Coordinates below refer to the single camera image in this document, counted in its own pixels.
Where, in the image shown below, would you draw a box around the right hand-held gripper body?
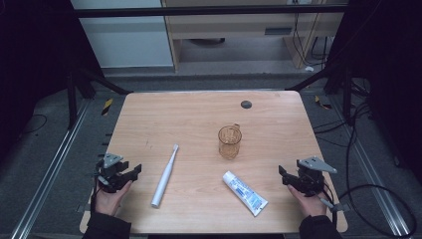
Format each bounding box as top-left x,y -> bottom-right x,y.
294,155 -> 338,197

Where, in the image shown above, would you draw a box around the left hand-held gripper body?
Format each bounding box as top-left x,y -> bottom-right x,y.
95,152 -> 131,194

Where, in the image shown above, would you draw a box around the white electric toothbrush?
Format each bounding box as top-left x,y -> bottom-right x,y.
150,143 -> 180,209

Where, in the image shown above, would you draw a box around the white blue toothpaste tube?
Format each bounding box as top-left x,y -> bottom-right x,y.
221,170 -> 270,218

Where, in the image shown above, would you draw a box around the clear amber cup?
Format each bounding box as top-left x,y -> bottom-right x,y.
217,122 -> 243,160

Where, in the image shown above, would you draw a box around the person's right hand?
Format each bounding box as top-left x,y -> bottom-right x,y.
287,183 -> 328,219

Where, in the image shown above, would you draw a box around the person's left hand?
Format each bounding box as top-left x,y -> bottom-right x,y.
95,180 -> 133,217

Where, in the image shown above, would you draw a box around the grey tape strip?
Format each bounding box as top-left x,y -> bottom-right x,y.
77,203 -> 98,214
331,202 -> 351,213

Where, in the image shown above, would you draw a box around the yellow black tape strip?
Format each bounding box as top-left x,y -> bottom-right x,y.
314,95 -> 333,111
101,97 -> 114,117

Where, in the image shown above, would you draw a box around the black metal stand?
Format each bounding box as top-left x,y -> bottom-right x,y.
65,64 -> 134,131
285,61 -> 354,124

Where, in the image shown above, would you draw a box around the white cabinet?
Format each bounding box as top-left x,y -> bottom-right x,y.
70,0 -> 175,70

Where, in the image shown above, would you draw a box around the black curtain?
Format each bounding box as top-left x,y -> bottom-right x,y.
326,0 -> 422,185
0,0 -> 105,163

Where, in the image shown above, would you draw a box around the light wooden desk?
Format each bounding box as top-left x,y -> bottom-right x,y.
160,0 -> 349,73

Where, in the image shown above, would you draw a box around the black horizontal bar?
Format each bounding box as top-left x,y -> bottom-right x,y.
73,4 -> 348,20

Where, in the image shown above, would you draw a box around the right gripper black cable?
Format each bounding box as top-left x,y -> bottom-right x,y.
316,180 -> 339,230

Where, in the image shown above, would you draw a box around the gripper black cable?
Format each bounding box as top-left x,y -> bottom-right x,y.
89,165 -> 103,215
316,180 -> 339,230

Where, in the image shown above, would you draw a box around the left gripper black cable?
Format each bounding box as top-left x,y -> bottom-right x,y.
89,165 -> 103,215

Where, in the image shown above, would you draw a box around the black floor cable loop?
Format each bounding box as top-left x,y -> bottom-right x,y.
312,101 -> 418,239

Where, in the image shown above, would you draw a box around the aluminium floor rail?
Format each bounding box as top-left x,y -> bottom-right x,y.
9,99 -> 92,239
329,95 -> 413,239

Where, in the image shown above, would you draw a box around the thin black floor cable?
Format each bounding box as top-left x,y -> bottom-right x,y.
19,114 -> 49,136

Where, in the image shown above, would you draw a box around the black cables under desk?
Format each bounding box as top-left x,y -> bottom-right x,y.
292,12 -> 330,68

